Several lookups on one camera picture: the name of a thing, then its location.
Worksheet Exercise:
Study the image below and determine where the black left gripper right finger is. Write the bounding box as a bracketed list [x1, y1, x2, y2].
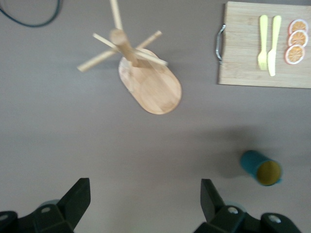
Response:
[195, 179, 302, 233]

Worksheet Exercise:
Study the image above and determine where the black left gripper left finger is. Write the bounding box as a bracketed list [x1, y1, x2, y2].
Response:
[0, 178, 91, 233]

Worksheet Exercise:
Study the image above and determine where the teal cup with yellow inside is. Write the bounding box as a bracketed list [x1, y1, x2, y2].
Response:
[240, 150, 284, 187]

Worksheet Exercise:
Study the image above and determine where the wooden cup rack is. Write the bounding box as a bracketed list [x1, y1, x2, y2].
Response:
[77, 0, 182, 115]

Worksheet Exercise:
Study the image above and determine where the brown table cover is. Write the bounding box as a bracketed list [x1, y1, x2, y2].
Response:
[0, 0, 311, 233]

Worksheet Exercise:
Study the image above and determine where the yellow plastic knife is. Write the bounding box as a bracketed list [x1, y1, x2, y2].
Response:
[267, 15, 282, 77]

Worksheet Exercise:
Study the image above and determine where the yellow plastic fork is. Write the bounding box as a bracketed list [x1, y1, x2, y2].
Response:
[257, 15, 269, 71]

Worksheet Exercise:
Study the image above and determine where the bamboo cutting board with handle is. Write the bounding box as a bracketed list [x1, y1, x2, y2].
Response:
[215, 1, 311, 89]

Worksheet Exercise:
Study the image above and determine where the dark looped cable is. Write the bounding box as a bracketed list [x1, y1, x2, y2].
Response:
[0, 0, 61, 28]

